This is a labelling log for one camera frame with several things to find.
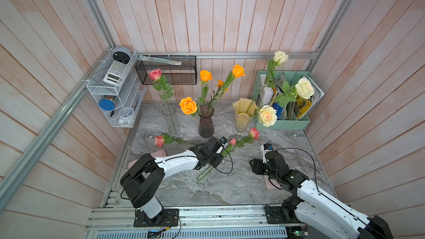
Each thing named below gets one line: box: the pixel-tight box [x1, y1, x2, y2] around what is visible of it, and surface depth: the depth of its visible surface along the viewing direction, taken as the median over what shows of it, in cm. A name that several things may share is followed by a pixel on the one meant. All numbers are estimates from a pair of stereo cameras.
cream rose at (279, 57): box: [258, 50, 289, 107], surface depth 83 cm
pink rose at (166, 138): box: [153, 132, 186, 148], surface depth 98 cm
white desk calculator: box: [102, 60, 131, 87], surface depth 79 cm
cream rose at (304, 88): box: [268, 77, 315, 108], surface depth 69 cm
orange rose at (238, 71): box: [211, 64, 246, 107], surface depth 79 cm
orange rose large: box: [179, 96, 198, 116], surface depth 71 cm
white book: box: [260, 74, 274, 106], surface depth 92 cm
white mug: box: [117, 106, 135, 126], surface depth 92 cm
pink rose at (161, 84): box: [147, 68, 178, 134], surface depth 88 cm
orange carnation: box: [208, 79, 229, 107], surface depth 88 cm
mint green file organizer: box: [250, 70, 315, 129], surface depth 100 cm
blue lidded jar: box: [98, 95, 116, 111], surface depth 79 cm
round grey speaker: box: [111, 45, 132, 65], surface depth 83 cm
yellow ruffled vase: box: [231, 97, 259, 136], surface depth 95 cm
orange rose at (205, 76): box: [197, 69, 214, 107], surface depth 84 cm
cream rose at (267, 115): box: [258, 105, 278, 128], surface depth 66 cm
